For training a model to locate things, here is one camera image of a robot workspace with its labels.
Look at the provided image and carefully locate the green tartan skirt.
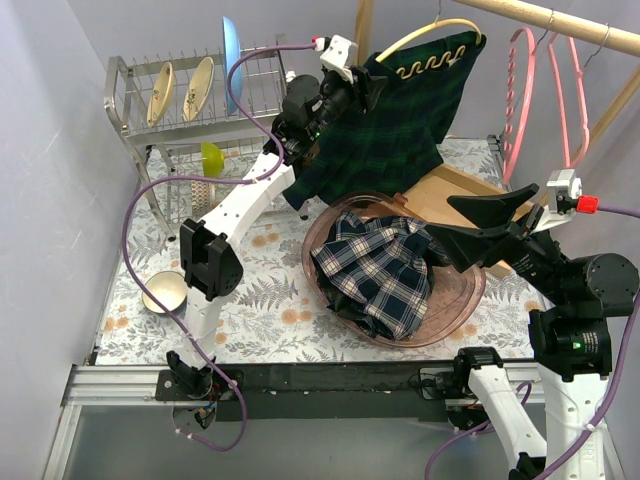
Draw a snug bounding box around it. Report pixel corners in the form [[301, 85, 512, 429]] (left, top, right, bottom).
[[283, 35, 487, 209]]

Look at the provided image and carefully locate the navy cream plaid skirt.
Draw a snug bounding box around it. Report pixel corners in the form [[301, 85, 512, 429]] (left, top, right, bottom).
[[310, 211, 451, 341]]

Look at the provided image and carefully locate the yellow hanger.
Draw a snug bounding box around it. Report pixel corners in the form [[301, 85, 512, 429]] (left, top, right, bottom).
[[375, 7, 484, 80]]

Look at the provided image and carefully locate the pink wavy hanger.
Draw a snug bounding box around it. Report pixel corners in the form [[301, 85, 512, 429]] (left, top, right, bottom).
[[500, 26, 549, 186]]

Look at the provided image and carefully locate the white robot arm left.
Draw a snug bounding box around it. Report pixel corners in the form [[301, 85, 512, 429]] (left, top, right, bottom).
[[167, 67, 387, 400]]

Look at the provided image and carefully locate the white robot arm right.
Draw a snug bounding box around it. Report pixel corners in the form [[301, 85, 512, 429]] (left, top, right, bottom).
[[427, 185, 639, 479]]

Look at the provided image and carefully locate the pink transparent tray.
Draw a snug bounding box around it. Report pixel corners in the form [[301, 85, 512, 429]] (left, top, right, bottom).
[[302, 193, 486, 348]]

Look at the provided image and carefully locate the wooden clothes rack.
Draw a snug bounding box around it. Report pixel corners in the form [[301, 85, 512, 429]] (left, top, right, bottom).
[[353, 0, 640, 279]]

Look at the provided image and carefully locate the blue plate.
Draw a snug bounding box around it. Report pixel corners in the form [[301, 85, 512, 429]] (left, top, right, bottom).
[[222, 16, 243, 115]]

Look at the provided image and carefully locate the cream plate right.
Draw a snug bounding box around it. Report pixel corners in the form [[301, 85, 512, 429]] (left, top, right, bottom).
[[183, 56, 215, 122]]

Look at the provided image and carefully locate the cream plate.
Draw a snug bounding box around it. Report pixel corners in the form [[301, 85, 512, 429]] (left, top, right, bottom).
[[147, 62, 175, 128], [183, 56, 215, 122]]

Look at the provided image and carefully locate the yellow-green bowl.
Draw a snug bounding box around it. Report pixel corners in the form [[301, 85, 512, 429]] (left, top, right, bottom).
[[201, 142, 225, 178]]

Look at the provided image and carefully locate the steel dish rack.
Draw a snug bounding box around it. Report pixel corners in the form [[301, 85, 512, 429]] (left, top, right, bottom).
[[104, 47, 295, 241]]

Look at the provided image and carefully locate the patterned cup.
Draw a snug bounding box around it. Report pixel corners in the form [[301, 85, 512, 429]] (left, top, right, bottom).
[[190, 180, 217, 218]]

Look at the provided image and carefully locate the cream plate left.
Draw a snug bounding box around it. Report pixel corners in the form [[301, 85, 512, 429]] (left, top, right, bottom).
[[147, 62, 175, 128]]

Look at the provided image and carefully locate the floral table mat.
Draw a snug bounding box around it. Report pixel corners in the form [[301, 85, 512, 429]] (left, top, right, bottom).
[[92, 199, 544, 365]]

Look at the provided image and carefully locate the cream bowl dark rim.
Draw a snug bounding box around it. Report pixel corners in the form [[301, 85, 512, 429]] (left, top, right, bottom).
[[145, 271, 187, 312]]

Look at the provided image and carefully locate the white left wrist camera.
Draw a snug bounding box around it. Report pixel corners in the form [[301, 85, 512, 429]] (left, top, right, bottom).
[[312, 35, 357, 84]]

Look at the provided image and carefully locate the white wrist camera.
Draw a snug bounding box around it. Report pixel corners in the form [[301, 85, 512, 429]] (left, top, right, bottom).
[[312, 35, 357, 84], [533, 169, 599, 233]]

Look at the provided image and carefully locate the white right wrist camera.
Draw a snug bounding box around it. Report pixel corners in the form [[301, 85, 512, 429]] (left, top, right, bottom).
[[533, 169, 599, 233]]

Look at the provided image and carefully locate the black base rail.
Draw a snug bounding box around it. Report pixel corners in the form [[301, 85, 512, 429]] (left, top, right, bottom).
[[154, 360, 536, 426]]

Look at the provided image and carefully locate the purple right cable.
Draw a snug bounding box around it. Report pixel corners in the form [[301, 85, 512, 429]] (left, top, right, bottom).
[[423, 202, 640, 480]]

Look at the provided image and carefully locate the purple cable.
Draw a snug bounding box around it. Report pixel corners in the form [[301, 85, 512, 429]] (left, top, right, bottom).
[[122, 42, 321, 452], [423, 202, 640, 480]]

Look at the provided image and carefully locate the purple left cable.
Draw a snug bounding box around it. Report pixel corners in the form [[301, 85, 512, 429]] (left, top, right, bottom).
[[122, 42, 321, 452]]

